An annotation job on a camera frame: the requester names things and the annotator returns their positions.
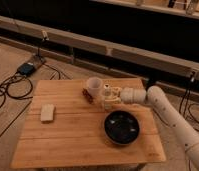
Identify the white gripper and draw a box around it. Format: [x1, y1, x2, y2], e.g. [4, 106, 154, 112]
[101, 84, 122, 110]

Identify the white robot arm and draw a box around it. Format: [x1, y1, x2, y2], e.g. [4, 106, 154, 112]
[101, 84, 199, 171]

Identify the white cup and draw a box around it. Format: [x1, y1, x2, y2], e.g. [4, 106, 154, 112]
[86, 77, 102, 97]

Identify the small brown object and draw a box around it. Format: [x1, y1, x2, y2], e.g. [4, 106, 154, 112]
[82, 88, 93, 104]

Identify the black round bowl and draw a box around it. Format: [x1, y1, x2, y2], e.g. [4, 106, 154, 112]
[104, 110, 140, 145]

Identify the beige sponge block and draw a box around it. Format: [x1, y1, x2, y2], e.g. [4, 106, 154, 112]
[40, 104, 55, 122]

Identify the black power adapter box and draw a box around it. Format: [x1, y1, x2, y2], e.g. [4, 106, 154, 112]
[17, 63, 35, 76]

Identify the long wooden rail beam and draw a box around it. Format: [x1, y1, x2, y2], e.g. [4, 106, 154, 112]
[0, 16, 199, 80]

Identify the black cable at right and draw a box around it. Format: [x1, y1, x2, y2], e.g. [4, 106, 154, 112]
[178, 76, 199, 138]

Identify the black floor cable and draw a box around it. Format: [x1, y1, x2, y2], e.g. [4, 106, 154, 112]
[0, 63, 62, 145]

